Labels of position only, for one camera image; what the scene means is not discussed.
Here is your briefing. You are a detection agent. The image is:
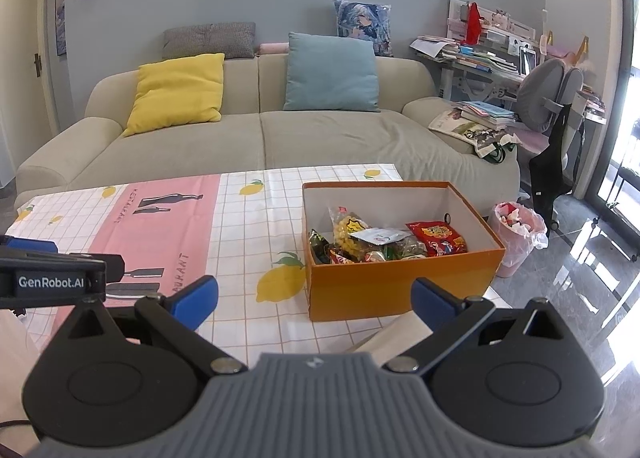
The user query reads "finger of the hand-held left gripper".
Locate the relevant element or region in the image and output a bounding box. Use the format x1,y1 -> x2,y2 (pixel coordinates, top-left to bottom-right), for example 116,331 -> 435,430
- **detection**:
105,253 -> 126,297
0,235 -> 60,255

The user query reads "white green snack bag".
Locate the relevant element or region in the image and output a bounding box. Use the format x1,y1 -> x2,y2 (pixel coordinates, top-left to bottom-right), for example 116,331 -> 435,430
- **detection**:
349,228 -> 417,247

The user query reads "yellow pillow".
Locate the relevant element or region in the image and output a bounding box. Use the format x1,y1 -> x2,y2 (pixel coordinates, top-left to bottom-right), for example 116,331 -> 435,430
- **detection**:
122,53 -> 226,138

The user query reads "tablet screen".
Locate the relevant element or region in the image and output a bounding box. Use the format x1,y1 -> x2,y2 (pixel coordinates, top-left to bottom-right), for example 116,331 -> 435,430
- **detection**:
519,46 -> 539,77

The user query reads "wall poster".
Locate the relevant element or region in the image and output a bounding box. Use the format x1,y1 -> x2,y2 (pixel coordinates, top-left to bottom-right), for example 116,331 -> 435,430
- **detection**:
54,0 -> 69,57

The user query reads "stack of books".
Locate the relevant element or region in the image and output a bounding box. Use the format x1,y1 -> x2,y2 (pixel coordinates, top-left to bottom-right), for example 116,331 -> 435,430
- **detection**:
452,101 -> 517,129

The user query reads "white study desk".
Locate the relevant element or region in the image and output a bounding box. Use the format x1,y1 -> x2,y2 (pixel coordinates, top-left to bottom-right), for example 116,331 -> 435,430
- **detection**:
410,36 -> 539,105

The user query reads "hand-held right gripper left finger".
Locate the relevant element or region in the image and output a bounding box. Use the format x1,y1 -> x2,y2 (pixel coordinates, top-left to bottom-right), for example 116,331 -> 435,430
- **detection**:
55,275 -> 247,374

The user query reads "pink white lemon tablecloth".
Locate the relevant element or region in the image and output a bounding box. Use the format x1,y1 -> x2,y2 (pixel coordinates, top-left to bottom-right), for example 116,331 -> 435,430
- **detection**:
5,164 -> 512,365

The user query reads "printed figure pillow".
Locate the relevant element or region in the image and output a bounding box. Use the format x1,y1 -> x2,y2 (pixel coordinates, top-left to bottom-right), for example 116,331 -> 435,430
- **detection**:
333,0 -> 395,58

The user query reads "yellow puffed snack bag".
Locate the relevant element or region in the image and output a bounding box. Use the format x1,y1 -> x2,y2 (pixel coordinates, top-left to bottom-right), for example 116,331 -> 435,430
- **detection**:
327,205 -> 382,261

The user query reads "white door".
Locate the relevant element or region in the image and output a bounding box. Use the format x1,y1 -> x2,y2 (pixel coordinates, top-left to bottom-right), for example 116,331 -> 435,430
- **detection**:
0,0 -> 57,191

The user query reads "grey pillow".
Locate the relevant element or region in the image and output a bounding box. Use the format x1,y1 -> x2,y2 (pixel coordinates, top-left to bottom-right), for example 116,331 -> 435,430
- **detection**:
161,22 -> 257,61

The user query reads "black metal rack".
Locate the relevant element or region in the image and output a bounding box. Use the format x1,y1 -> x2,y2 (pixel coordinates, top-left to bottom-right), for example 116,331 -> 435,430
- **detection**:
594,138 -> 640,265

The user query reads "red bag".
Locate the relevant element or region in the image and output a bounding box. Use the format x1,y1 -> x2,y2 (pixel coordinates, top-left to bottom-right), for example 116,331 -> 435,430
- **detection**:
466,2 -> 482,45

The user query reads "grey desk chair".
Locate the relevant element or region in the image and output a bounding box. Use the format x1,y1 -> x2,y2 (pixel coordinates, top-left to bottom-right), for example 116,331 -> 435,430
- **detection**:
515,58 -> 587,232

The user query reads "white desk shelf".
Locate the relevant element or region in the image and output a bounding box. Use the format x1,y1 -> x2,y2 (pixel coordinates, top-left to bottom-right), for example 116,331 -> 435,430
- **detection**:
447,0 -> 539,47

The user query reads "orange cardboard box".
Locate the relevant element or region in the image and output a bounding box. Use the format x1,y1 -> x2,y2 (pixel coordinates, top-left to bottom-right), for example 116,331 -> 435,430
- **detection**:
301,181 -> 507,323

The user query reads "black green snack packet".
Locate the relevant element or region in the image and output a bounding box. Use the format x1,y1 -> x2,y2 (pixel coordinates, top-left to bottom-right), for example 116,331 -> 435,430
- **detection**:
308,229 -> 331,265

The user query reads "red cartoon snack packet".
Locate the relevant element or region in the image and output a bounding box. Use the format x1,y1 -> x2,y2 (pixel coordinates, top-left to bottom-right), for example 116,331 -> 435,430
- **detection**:
406,221 -> 469,257

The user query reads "beige sofa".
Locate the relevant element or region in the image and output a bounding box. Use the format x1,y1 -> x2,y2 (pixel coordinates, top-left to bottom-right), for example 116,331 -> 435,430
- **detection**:
15,56 -> 522,220

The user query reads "light blue pillow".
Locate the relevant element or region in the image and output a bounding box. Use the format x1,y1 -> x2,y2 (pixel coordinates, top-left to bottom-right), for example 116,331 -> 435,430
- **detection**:
282,32 -> 382,114

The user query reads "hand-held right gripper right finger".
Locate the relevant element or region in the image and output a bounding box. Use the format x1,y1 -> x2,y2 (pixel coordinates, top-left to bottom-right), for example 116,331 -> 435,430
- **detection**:
385,275 -> 583,374

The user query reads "red stick snack packet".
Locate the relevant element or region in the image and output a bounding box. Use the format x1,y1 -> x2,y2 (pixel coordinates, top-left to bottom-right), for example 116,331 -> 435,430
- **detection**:
327,248 -> 372,265

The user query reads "black garment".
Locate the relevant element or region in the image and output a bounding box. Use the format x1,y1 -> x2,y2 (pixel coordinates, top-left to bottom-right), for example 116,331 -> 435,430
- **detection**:
529,106 -> 584,225

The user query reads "pink trash bin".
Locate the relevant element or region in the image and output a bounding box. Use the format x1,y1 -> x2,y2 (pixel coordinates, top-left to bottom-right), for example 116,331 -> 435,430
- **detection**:
487,201 -> 549,279

